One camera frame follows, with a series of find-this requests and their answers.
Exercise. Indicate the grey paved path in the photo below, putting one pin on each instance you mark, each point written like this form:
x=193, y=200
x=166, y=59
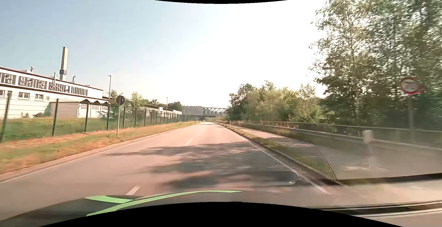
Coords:
x=362, y=158

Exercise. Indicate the grey metal railing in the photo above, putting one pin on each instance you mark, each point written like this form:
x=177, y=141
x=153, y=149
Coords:
x=345, y=132

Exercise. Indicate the row of trees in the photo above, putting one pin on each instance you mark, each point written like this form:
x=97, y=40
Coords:
x=145, y=102
x=362, y=65

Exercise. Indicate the grey asphalt road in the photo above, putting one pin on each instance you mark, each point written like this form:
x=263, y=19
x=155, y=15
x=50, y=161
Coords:
x=193, y=158

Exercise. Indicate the narrow grass strip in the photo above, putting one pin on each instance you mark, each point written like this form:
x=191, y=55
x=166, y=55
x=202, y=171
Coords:
x=276, y=146

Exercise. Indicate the white marker post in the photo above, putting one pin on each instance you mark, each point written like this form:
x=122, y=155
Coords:
x=368, y=144

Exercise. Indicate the round road sign on post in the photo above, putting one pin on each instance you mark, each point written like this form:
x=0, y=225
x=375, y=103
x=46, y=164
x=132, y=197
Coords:
x=120, y=109

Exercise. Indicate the low white building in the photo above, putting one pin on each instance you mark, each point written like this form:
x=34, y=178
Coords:
x=162, y=111

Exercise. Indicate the steel truss bridge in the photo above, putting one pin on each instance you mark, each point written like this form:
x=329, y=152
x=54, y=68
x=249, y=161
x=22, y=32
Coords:
x=214, y=111

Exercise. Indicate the road markings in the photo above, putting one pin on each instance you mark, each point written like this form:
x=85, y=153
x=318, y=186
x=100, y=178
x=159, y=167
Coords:
x=133, y=190

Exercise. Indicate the white factory building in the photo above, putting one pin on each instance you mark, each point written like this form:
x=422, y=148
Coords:
x=38, y=96

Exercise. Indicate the round red-rimmed road sign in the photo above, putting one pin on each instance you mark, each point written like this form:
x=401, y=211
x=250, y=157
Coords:
x=410, y=96

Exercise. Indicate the car's own bonnet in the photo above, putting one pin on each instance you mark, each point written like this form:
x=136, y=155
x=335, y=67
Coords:
x=114, y=206

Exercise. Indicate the tall lamp post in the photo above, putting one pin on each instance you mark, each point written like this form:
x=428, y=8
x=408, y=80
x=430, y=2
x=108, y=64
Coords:
x=109, y=96

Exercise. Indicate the dry grass verge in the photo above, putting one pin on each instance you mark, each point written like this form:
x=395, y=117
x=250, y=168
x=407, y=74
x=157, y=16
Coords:
x=51, y=147

